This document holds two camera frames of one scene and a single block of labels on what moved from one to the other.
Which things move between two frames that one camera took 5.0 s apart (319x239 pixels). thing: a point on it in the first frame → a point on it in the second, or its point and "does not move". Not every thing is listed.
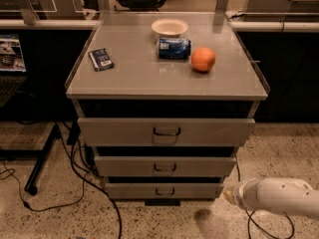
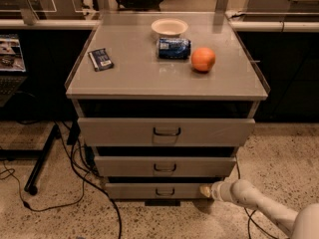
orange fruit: x=202 y=59 does not move
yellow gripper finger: x=229 y=196 → x=205 y=190
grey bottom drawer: x=166 y=190 does not move
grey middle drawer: x=163 y=166 does not move
